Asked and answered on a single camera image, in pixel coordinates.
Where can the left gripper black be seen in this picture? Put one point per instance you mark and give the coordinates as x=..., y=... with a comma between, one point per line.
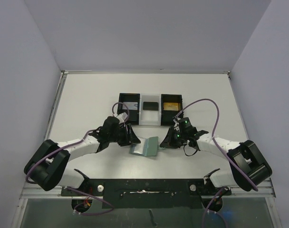
x=129, y=134

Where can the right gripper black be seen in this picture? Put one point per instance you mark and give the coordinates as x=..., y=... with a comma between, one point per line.
x=171, y=137

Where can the green leather card holder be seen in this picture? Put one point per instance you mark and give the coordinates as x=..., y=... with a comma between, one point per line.
x=148, y=147

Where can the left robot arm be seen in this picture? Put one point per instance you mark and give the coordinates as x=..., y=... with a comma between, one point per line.
x=48, y=166

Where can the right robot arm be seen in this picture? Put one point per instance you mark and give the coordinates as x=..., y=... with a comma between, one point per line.
x=248, y=167

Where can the silver blue card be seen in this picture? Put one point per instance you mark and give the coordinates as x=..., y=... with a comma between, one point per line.
x=130, y=105

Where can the gold card in bin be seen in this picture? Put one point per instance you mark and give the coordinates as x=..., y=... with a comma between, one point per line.
x=171, y=106

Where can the black card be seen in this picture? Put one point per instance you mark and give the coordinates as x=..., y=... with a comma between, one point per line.
x=150, y=106

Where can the black left bin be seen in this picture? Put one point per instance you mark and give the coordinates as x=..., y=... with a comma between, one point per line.
x=133, y=115

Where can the black bin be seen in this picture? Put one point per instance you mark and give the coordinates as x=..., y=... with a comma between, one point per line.
x=167, y=116
x=133, y=115

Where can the black right bin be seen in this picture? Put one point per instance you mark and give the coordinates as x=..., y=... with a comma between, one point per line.
x=167, y=116

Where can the white middle bin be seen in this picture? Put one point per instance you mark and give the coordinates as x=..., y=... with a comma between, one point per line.
x=150, y=118

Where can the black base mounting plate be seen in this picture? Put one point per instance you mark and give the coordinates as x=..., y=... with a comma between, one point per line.
x=147, y=193

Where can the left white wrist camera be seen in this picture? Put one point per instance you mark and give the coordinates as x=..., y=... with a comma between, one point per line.
x=123, y=117

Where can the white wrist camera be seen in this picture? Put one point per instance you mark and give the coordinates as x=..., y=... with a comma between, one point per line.
x=176, y=125
x=123, y=117

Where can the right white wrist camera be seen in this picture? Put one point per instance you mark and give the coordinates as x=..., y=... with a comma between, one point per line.
x=176, y=125

